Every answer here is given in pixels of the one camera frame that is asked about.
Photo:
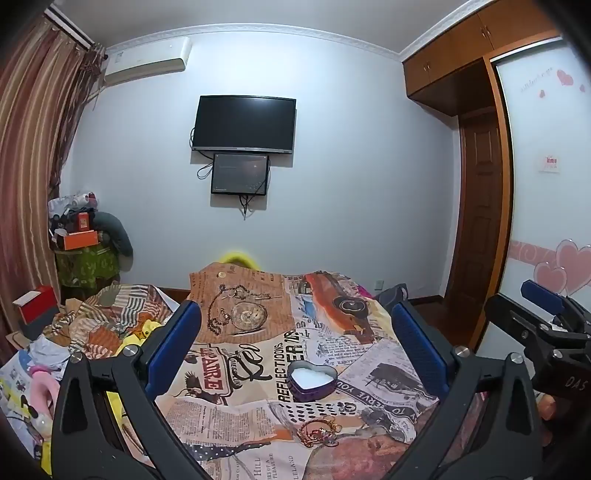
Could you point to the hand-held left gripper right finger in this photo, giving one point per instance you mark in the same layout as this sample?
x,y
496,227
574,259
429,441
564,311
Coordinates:
x,y
420,344

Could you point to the red and white box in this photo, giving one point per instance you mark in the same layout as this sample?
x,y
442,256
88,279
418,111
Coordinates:
x,y
34,307

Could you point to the pink plush toy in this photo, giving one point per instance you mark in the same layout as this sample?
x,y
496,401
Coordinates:
x,y
44,392

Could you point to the person's right hand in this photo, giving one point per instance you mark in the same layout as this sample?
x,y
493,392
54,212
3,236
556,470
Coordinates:
x,y
547,406

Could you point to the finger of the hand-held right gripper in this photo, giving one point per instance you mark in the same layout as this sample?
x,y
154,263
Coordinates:
x,y
517,318
542,295

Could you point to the white heart-print wardrobe door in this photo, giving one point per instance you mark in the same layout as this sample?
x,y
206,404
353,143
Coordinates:
x,y
549,207

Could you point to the orange box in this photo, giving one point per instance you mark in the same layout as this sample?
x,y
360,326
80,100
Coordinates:
x,y
81,241

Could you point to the yellow plastic object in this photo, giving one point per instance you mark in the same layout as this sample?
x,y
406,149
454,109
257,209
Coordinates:
x,y
240,258

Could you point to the small red box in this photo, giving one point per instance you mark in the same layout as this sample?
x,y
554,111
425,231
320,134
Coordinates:
x,y
84,221

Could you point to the white curtain rail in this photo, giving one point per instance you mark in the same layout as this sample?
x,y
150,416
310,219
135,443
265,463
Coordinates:
x,y
74,25

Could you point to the dark backpack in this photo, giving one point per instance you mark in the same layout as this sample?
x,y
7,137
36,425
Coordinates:
x,y
392,295

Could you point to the newspaper printed blanket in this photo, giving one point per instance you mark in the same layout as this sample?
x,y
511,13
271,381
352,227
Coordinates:
x,y
258,323

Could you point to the striped patterned cloth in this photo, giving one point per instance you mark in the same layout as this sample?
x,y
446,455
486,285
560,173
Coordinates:
x,y
115,304

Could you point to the grey neck pillow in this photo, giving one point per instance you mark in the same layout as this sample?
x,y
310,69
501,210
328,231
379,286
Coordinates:
x,y
117,233

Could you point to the green floral covered stand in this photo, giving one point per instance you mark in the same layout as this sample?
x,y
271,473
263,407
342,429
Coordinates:
x,y
87,267

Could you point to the striped brown curtain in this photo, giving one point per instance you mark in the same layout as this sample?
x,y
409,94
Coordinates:
x,y
32,161

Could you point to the small black wall monitor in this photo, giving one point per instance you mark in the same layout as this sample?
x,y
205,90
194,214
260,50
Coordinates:
x,y
240,173

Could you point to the wooden door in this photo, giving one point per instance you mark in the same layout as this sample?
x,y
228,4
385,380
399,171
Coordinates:
x,y
480,207

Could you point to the white air conditioner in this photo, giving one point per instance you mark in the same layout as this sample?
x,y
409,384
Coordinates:
x,y
147,57

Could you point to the purple heart-shaped tin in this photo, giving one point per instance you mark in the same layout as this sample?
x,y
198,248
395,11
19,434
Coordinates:
x,y
311,381

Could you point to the yellow cloth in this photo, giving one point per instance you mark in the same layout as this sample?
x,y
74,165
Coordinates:
x,y
138,334

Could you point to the wooden overhead cabinets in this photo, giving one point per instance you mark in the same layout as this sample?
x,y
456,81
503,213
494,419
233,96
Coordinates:
x,y
461,55

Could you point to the black wall television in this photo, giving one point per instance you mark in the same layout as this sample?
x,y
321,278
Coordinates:
x,y
244,122

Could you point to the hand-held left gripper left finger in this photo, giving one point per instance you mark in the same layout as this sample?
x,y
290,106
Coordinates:
x,y
184,332

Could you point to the white wall socket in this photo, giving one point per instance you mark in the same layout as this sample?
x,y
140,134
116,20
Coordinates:
x,y
379,283

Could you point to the small paper door sign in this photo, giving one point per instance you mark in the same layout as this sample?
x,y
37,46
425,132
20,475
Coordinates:
x,y
549,165

